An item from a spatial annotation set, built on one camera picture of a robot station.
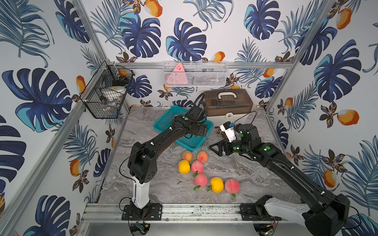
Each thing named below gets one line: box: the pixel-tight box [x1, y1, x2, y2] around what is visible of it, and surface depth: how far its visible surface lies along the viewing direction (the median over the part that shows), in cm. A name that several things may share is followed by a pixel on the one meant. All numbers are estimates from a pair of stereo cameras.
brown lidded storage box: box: [202, 88, 254, 126], surface depth 102 cm
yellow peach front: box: [210, 177, 224, 193], surface depth 80 cm
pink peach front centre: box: [193, 172, 208, 188], surface depth 81 cm
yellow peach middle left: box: [178, 159, 191, 175], surface depth 87 cm
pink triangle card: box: [166, 62, 189, 85], surface depth 92 cm
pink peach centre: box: [190, 160, 204, 174], surface depth 86 cm
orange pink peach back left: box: [182, 150, 193, 162], surface depth 92 cm
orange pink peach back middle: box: [196, 150, 209, 163], surface depth 91 cm
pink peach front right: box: [224, 178, 241, 195], surface depth 79 cm
